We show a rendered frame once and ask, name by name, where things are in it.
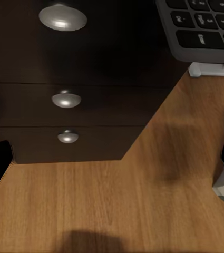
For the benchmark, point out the cabinet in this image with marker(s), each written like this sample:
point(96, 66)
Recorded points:
point(81, 79)

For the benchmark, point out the keyboard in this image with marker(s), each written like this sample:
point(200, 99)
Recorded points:
point(194, 29)

